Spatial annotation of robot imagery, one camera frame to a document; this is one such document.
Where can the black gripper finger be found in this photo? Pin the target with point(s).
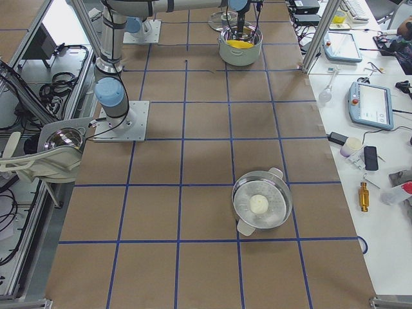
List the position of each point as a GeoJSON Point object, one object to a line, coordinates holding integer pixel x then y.
{"type": "Point", "coordinates": [240, 31]}

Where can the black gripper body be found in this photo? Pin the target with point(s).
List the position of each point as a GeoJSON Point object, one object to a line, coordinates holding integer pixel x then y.
{"type": "Point", "coordinates": [241, 20]}

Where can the yellow toy corn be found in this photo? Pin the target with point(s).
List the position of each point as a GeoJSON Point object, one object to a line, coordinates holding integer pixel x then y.
{"type": "Point", "coordinates": [238, 44]}

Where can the glass pot lid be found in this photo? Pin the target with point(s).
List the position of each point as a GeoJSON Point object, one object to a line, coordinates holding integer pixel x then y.
{"type": "Point", "coordinates": [217, 21]}

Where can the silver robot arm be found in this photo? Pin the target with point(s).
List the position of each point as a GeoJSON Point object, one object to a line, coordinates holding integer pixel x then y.
{"type": "Point", "coordinates": [135, 25]}
{"type": "Point", "coordinates": [110, 89]}

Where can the pale green electric pot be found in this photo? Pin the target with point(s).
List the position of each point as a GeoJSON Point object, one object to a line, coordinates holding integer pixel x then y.
{"type": "Point", "coordinates": [240, 52]}

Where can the steel steamer pot with bun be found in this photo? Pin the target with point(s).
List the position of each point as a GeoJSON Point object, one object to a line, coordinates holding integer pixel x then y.
{"type": "Point", "coordinates": [261, 201]}

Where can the blue teach pendant far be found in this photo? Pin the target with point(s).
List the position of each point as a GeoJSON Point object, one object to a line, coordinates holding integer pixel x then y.
{"type": "Point", "coordinates": [341, 46]}

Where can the blue teach pendant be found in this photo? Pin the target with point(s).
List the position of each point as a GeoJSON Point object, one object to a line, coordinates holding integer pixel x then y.
{"type": "Point", "coordinates": [341, 46]}
{"type": "Point", "coordinates": [370, 105]}

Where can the black scissors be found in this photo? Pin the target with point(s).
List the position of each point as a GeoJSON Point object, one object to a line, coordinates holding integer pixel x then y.
{"type": "Point", "coordinates": [365, 80]}

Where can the black power adapter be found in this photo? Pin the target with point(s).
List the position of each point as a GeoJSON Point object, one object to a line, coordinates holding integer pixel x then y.
{"type": "Point", "coordinates": [337, 138]}

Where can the blue teach pendant near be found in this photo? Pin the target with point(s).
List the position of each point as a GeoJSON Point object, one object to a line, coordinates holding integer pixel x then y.
{"type": "Point", "coordinates": [370, 105]}

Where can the white paper cup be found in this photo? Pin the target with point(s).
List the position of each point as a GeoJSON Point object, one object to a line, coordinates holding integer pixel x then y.
{"type": "Point", "coordinates": [351, 146]}

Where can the black smartphone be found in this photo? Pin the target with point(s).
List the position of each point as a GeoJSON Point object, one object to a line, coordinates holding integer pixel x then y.
{"type": "Point", "coordinates": [371, 158]}

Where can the steel bowl on chair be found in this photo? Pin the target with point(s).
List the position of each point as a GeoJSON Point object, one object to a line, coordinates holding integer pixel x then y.
{"type": "Point", "coordinates": [66, 136]}

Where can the gold brass fitting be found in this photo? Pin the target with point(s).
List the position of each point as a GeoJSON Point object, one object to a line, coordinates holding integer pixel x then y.
{"type": "Point", "coordinates": [363, 195]}

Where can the grey chair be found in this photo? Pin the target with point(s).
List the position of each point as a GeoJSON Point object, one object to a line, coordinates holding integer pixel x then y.
{"type": "Point", "coordinates": [57, 165]}

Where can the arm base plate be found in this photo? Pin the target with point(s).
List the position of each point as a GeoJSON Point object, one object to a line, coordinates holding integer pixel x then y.
{"type": "Point", "coordinates": [138, 39]}
{"type": "Point", "coordinates": [133, 128]}

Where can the aluminium frame post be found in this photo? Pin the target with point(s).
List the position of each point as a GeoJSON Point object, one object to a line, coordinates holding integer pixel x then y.
{"type": "Point", "coordinates": [326, 18]}

